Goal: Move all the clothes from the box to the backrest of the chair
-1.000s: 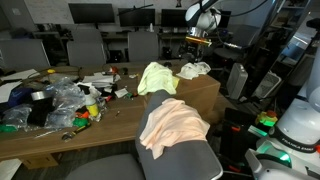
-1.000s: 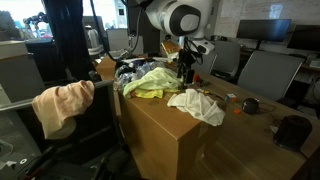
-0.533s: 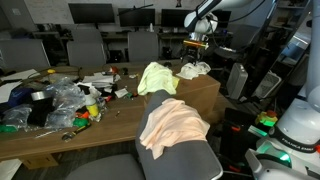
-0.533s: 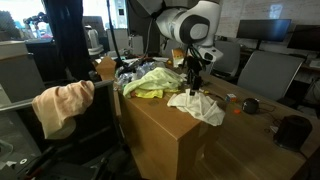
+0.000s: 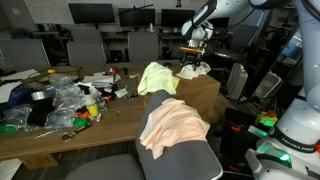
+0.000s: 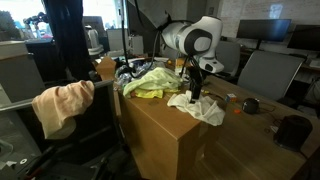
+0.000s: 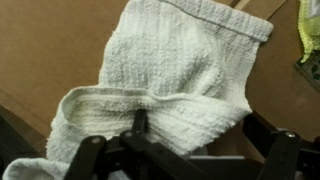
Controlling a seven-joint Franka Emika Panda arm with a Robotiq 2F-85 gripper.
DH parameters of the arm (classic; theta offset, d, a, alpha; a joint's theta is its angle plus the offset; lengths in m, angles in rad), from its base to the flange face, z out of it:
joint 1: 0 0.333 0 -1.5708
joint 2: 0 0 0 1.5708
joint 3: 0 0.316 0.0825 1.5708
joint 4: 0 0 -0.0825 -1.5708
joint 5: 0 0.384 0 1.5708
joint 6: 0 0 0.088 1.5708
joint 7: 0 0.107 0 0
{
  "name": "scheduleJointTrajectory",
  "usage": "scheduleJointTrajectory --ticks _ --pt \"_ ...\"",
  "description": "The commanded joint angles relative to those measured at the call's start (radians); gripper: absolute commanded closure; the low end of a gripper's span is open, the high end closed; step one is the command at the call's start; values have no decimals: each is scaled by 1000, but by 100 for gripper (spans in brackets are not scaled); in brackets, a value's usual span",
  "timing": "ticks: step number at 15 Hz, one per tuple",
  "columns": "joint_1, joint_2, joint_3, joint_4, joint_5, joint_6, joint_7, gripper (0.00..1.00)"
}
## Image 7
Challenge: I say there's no large brown cardboard box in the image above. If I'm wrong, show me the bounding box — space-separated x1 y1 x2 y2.
0 0 320 161

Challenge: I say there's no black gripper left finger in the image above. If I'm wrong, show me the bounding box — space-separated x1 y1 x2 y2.
63 109 208 180

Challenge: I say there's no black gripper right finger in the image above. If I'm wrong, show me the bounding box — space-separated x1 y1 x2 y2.
242 110 320 180

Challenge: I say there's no white terry towel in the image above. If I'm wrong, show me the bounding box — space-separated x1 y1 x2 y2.
1 0 275 180

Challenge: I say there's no pale green terry towel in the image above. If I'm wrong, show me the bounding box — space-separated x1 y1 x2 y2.
297 0 320 64

